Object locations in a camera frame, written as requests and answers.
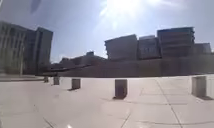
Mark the tall glass-fronted building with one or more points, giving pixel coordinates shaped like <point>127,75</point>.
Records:
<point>38,50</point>

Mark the row of concrete bollards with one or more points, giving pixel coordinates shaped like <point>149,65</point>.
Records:
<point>121,88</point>

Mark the long dark wall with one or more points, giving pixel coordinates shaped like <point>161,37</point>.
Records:
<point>145,68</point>

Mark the stacked multi-storey building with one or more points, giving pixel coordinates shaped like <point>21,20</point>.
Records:
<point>175,43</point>

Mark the low dark building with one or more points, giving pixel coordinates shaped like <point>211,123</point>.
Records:
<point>85,60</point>

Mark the pale concrete slab plaza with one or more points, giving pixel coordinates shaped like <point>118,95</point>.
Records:
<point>95,110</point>

